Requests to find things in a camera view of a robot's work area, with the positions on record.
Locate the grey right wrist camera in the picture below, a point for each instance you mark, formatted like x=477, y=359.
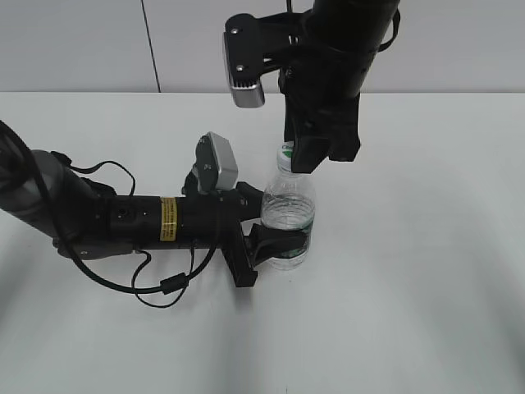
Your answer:
x=253, y=47

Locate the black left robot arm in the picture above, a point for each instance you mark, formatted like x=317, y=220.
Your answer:
x=88, y=220

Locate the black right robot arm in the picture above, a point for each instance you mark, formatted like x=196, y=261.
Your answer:
x=348, y=24

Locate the clear plastic water bottle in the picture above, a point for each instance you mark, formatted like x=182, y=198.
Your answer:
x=288, y=204

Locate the white green bottle cap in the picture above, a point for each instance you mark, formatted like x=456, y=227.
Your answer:
x=284, y=156

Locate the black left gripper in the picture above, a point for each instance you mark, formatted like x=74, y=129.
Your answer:
x=214, y=222

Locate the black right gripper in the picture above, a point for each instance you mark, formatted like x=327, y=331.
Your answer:
x=322, y=91

